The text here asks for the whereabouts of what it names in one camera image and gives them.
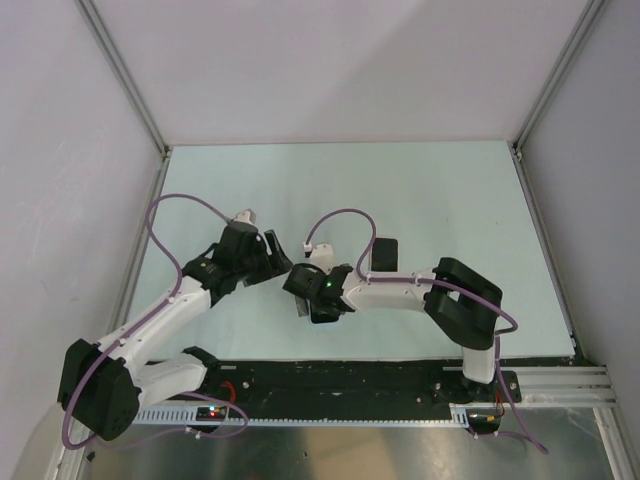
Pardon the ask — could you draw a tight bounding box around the translucent blue phone case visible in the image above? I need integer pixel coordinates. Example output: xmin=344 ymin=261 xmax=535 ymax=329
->
xmin=295 ymin=297 xmax=341 ymax=325

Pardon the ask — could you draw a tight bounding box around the black smartphone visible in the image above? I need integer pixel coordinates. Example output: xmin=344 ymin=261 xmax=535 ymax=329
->
xmin=373 ymin=237 xmax=399 ymax=273

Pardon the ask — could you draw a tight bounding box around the black phone with red edge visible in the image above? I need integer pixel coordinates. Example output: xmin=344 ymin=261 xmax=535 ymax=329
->
xmin=309 ymin=307 xmax=341 ymax=325

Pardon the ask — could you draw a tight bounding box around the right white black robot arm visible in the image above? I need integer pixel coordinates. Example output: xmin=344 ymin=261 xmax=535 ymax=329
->
xmin=283 ymin=257 xmax=503 ymax=401

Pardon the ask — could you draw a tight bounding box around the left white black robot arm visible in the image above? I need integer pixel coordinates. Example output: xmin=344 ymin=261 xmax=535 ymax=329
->
xmin=57 ymin=220 xmax=292 ymax=441

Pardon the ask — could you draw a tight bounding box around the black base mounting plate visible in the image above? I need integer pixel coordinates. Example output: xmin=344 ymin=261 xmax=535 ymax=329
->
xmin=164 ymin=357 xmax=536 ymax=422

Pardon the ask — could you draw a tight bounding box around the left controller board with LEDs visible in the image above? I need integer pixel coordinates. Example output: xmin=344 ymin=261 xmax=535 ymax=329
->
xmin=196 ymin=406 xmax=228 ymax=422

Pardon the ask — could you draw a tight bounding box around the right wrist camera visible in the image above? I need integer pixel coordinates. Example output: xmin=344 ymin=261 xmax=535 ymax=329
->
xmin=303 ymin=243 xmax=335 ymax=273

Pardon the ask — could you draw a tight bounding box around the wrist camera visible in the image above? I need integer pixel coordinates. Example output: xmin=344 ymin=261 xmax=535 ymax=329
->
xmin=303 ymin=243 xmax=335 ymax=273
xmin=229 ymin=209 xmax=257 ymax=226

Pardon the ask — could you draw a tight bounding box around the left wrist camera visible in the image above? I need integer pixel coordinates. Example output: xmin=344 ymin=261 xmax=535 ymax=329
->
xmin=229 ymin=209 xmax=257 ymax=226

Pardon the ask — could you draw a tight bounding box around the white slotted cable duct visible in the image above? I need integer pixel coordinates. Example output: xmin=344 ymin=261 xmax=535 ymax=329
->
xmin=133 ymin=404 xmax=469 ymax=428

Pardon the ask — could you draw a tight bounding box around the right controller board with wires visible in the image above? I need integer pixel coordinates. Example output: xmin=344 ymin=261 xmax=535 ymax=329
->
xmin=467 ymin=410 xmax=502 ymax=436

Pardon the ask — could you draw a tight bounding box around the left aluminium frame post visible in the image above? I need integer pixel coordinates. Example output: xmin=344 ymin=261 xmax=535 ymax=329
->
xmin=74 ymin=0 xmax=170 ymax=161

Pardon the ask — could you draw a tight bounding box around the aluminium frame post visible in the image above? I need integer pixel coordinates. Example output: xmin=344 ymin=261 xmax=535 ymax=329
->
xmin=511 ymin=0 xmax=610 ymax=160
xmin=74 ymin=0 xmax=170 ymax=161

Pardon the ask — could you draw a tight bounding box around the front aluminium frame rail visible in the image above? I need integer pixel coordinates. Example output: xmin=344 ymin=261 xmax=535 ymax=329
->
xmin=510 ymin=366 xmax=617 ymax=408

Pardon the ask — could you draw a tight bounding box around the right aluminium frame post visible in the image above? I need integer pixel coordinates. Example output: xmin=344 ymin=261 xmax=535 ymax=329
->
xmin=511 ymin=0 xmax=610 ymax=160

